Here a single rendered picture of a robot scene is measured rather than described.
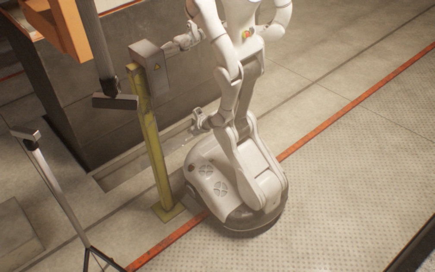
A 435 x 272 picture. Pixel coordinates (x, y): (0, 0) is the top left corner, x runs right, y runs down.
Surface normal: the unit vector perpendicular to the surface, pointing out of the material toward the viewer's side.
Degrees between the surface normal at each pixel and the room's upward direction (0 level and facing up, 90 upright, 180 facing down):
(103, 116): 90
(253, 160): 40
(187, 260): 0
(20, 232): 0
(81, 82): 90
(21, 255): 90
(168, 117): 90
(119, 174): 0
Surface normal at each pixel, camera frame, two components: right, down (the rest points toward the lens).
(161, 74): 0.64, 0.48
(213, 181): 0.35, -0.28
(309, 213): -0.07, -0.74
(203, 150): 0.58, 0.19
